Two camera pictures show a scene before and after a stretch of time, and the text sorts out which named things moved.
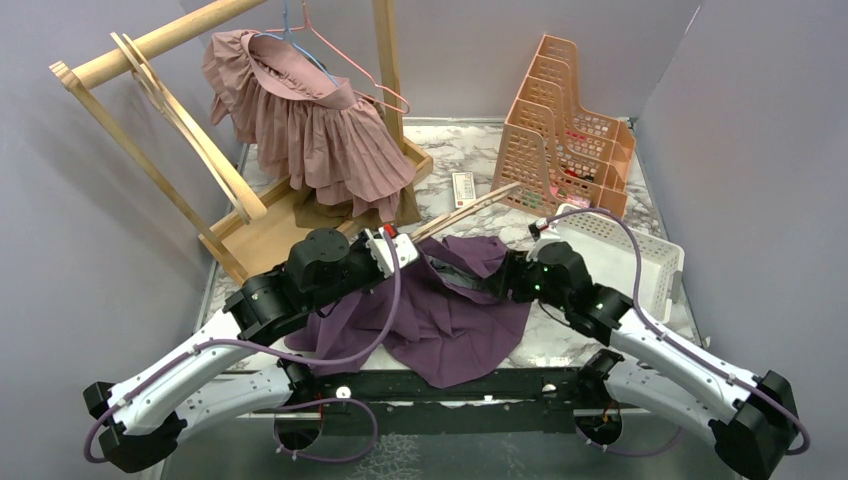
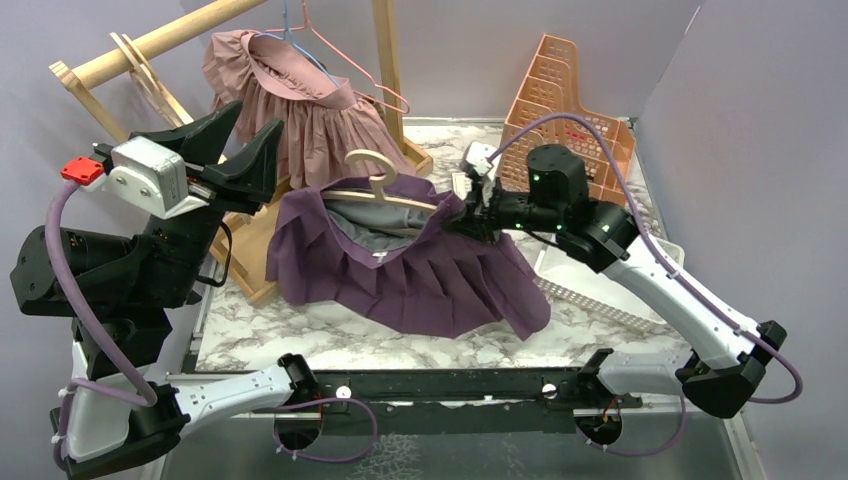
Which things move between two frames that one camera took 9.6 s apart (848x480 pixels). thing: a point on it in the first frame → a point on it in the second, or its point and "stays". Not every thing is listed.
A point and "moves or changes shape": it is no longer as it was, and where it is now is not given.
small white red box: x=463 y=188 stays
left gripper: x=373 y=243 → x=241 y=182
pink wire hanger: x=308 y=26 stays
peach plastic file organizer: x=553 y=154 stays
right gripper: x=516 y=264 → x=478 y=211
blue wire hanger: x=297 y=45 stays
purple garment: x=447 y=328 moves or changes shape
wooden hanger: x=463 y=212 → x=377 y=183
